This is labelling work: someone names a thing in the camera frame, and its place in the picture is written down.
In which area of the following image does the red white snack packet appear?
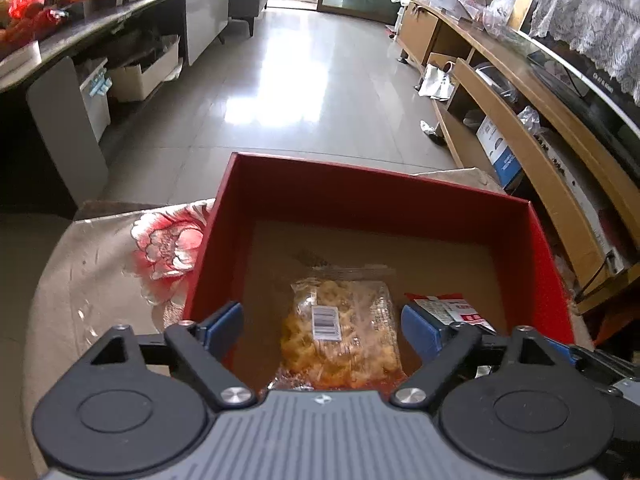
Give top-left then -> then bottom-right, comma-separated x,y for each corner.
406,294 -> 495,332

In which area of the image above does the floral beige tablecloth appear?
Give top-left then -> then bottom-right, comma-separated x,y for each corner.
22,197 -> 217,476

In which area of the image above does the red cardboard box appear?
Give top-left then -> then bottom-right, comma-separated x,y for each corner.
184,153 -> 574,390

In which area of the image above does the blue white carton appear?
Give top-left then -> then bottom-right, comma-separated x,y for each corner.
476,116 -> 522,188

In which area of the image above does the white paper bag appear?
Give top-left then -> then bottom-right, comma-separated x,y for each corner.
418,62 -> 454,102

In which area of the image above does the white cardboard box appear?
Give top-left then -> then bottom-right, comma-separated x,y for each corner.
107,35 -> 182,103

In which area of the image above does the black television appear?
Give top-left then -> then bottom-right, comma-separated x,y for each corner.
519,29 -> 640,162

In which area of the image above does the long grey side table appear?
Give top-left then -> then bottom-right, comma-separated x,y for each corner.
1,0 -> 228,217

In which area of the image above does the white lace cloth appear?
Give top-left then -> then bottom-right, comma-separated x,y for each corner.
530,0 -> 639,101

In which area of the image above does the red plastic bag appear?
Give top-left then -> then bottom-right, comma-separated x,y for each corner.
2,0 -> 68,46

